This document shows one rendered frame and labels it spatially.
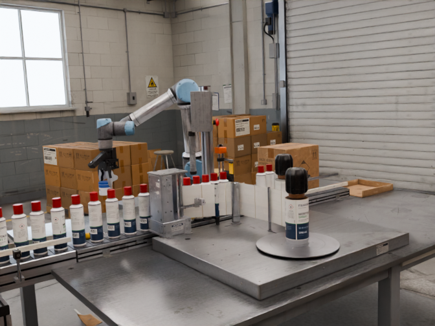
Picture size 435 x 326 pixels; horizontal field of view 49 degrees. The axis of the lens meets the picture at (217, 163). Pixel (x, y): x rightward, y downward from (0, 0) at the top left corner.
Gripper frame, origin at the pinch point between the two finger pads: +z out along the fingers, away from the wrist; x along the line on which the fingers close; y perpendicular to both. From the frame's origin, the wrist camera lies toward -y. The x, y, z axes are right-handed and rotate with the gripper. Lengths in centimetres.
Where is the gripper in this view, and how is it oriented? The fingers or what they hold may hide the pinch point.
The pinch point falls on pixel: (105, 185)
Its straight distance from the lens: 263.0
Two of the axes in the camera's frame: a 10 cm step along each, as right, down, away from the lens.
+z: 0.4, 9.9, 1.4
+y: 6.9, -1.3, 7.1
